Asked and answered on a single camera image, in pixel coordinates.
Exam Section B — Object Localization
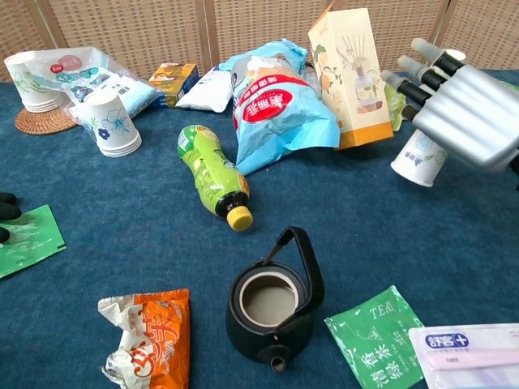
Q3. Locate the green tea sachet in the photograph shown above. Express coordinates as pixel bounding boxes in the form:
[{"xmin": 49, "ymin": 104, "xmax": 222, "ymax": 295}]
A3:
[
  {"xmin": 0, "ymin": 204, "xmax": 67, "ymax": 280},
  {"xmin": 324, "ymin": 285, "xmax": 429, "ymax": 389}
]

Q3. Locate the green tea drink bottle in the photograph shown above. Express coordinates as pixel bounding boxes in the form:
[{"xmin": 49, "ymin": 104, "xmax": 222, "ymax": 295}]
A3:
[{"xmin": 177, "ymin": 124, "xmax": 255, "ymax": 233}]

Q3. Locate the green and black work glove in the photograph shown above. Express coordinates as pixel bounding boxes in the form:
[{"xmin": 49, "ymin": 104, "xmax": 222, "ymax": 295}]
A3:
[{"xmin": 0, "ymin": 192, "xmax": 23, "ymax": 244}]

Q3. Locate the white soft pouch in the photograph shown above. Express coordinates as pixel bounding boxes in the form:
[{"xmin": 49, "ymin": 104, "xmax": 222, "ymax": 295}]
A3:
[{"xmin": 176, "ymin": 64, "xmax": 235, "ymax": 113}]

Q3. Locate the white paper cup green print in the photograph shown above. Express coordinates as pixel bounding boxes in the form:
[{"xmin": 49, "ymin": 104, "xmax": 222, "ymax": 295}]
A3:
[{"xmin": 390, "ymin": 129, "xmax": 449, "ymax": 188}]

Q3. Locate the toothbrush pack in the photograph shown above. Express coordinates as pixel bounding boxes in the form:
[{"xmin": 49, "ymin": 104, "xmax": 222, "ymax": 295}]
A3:
[{"xmin": 407, "ymin": 323, "xmax": 519, "ymax": 389}]

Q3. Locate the paper cup stack green print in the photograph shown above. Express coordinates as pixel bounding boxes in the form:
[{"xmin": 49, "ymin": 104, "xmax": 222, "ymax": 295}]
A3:
[{"xmin": 3, "ymin": 52, "xmax": 66, "ymax": 113}]

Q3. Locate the tall cream orange diffuser box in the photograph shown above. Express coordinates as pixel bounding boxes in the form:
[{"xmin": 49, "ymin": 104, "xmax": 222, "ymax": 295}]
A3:
[{"xmin": 307, "ymin": 0, "xmax": 395, "ymax": 151}]

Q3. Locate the orange snack bag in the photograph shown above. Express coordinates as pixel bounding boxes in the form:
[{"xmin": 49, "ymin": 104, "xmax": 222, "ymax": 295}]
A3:
[{"xmin": 97, "ymin": 288, "xmax": 191, "ymax": 389}]

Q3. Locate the small light green sachet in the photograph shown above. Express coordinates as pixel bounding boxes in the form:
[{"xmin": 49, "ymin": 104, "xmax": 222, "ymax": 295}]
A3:
[{"xmin": 383, "ymin": 83, "xmax": 408, "ymax": 133}]

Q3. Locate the bamboo folding screen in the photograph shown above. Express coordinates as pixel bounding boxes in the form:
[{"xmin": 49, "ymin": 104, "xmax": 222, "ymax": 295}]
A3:
[{"xmin": 0, "ymin": 0, "xmax": 519, "ymax": 84}]

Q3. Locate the small orange carton box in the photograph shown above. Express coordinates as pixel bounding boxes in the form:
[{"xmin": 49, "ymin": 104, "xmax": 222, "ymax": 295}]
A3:
[{"xmin": 148, "ymin": 62, "xmax": 200, "ymax": 109}]

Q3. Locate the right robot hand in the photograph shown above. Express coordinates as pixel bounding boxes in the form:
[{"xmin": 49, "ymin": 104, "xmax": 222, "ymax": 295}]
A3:
[{"xmin": 380, "ymin": 38, "xmax": 519, "ymax": 173}]

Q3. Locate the round woven coaster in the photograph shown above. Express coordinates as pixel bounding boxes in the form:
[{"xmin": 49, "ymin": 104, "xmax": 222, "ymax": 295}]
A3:
[{"xmin": 15, "ymin": 105, "xmax": 78, "ymax": 136}]

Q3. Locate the large light blue bag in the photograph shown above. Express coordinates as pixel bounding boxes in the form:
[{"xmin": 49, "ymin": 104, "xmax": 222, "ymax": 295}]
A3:
[{"xmin": 218, "ymin": 38, "xmax": 341, "ymax": 177}]

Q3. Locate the black cast iron teapot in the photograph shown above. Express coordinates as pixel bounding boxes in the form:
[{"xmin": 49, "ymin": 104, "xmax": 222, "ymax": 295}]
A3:
[{"xmin": 225, "ymin": 225, "xmax": 326, "ymax": 374}]

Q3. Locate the paper cup stack blue flower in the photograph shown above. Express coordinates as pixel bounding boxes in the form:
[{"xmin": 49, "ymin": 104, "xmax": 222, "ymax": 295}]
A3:
[{"xmin": 83, "ymin": 88, "xmax": 143, "ymax": 158}]

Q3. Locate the clear plastic bag of packs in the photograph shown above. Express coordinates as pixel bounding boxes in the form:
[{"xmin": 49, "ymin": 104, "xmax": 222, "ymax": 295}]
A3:
[{"xmin": 22, "ymin": 46, "xmax": 160, "ymax": 125}]

